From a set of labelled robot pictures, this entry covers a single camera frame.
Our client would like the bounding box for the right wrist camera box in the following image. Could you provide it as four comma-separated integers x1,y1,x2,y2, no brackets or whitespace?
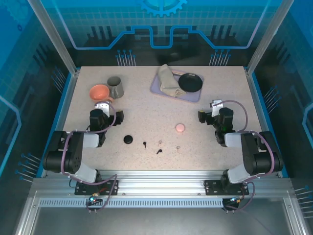
210,99,224,117

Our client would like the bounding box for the blue table side rail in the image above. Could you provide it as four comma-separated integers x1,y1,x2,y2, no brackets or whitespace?
249,73,291,178
40,73,74,178

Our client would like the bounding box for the lavender plastic tray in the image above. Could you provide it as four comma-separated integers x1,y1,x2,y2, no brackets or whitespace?
149,69,204,103

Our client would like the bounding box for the black round plate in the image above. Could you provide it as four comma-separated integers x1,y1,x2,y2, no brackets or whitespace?
178,72,203,93

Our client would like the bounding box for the beige folded cloth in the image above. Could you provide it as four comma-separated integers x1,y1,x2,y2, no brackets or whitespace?
156,64,187,98

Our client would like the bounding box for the slotted grey cable duct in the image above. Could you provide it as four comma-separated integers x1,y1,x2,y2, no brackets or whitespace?
39,198,224,208

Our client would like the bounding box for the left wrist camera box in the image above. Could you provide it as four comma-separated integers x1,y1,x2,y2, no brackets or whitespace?
94,101,111,118

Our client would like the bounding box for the orange ceramic cup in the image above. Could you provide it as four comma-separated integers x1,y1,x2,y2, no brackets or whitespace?
89,84,115,105

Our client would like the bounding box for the aluminium frame post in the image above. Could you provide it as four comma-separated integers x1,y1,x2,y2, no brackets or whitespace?
246,0,295,75
26,0,80,76

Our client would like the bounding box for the small connector with LED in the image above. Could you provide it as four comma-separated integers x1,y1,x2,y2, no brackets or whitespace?
228,195,245,206
87,194,103,206

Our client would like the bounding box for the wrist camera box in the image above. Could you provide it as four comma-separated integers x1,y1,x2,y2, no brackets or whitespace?
94,101,111,118
210,99,224,117

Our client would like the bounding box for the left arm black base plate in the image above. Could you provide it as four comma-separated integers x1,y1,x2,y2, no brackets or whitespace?
74,180,120,196

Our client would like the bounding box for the aluminium mounting rail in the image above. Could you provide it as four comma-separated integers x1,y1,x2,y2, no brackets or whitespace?
33,169,293,196

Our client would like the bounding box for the grey ceramic mug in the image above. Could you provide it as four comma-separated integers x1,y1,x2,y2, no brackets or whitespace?
107,76,125,99

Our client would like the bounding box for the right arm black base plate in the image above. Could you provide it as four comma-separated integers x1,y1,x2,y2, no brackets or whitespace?
204,179,249,196

